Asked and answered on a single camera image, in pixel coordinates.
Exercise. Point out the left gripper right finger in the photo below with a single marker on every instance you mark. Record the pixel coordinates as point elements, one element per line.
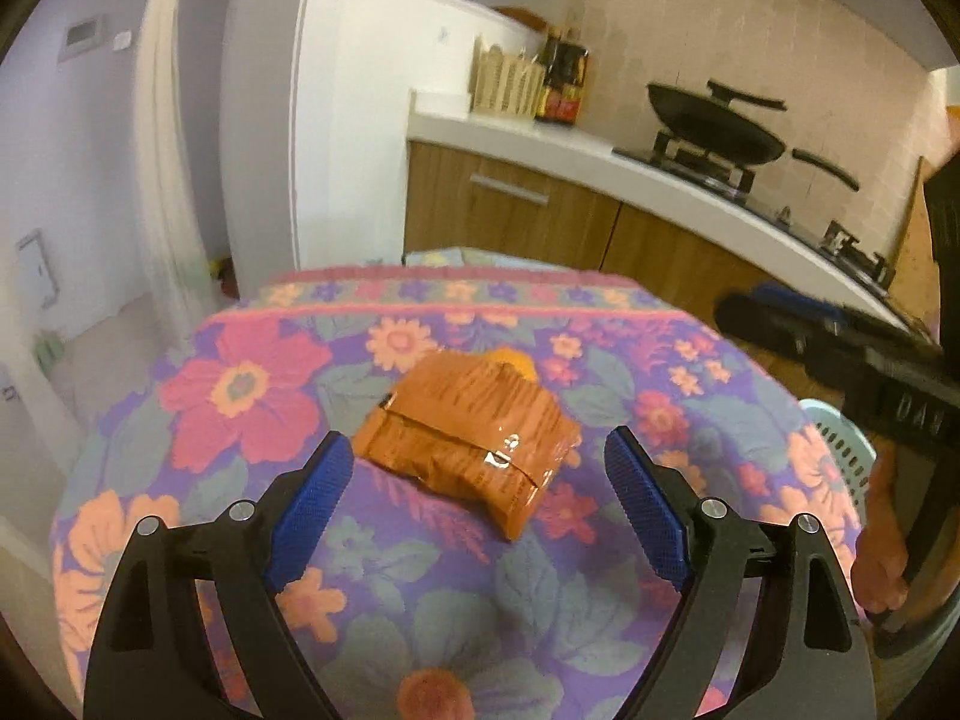
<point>806,655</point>

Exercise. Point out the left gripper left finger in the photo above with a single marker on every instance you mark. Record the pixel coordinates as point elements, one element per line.
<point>151,657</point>

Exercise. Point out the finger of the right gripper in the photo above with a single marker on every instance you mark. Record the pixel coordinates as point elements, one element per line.
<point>741,317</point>
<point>841,320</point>

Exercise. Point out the orange snack wrapper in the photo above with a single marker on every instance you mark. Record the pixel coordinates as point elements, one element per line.
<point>474,429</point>

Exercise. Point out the orange peel piece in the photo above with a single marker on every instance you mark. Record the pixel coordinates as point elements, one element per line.
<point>518,360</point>

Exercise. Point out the light blue trash basket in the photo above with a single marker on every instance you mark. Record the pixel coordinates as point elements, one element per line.
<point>852,452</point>

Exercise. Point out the wooden kitchen cabinet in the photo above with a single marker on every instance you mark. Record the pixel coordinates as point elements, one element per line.
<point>455,197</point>

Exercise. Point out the person's hand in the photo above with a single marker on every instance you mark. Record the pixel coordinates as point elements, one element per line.
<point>881,552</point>

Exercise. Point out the wooden cutting board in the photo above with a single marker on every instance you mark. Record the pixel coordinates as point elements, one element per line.
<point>916,285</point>

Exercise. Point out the black gas stove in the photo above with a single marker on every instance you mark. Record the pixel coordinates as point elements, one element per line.
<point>832,242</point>

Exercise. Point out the black wok pan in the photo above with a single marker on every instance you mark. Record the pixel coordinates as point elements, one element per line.
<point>718,132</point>

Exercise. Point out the dark sauce bottle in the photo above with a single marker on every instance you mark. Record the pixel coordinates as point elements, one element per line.
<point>565,71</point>

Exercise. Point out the woven utensil basket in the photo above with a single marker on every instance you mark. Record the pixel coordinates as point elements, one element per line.
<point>504,85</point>

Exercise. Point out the white countertop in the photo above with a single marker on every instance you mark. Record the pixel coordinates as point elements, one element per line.
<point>573,156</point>

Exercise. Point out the white curtain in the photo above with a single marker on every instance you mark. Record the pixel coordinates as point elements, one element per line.
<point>179,206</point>

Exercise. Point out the black pan lid handle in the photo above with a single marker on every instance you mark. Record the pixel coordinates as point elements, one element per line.
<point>726,95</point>

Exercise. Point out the wall switch panel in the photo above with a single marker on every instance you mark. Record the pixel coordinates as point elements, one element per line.
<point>82,36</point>

